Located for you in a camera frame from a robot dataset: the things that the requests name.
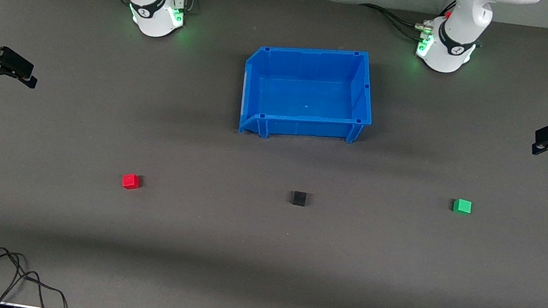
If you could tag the small green cube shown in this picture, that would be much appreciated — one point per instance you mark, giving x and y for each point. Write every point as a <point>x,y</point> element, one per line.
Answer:
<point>462,206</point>

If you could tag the small red cube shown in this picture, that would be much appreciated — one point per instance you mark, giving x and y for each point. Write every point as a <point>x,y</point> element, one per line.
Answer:
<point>130,181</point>

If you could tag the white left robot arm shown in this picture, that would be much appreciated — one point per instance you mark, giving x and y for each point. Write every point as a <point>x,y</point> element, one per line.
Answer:
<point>454,39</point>

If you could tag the small black cube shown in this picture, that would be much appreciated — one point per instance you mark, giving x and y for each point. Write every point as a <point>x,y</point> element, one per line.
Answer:
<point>299,198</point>

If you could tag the blue plastic storage bin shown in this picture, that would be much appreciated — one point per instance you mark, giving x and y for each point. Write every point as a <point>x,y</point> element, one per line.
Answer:
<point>306,99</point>

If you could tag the dark grey table mat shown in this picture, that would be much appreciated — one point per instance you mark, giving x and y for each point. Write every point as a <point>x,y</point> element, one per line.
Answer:
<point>258,260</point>

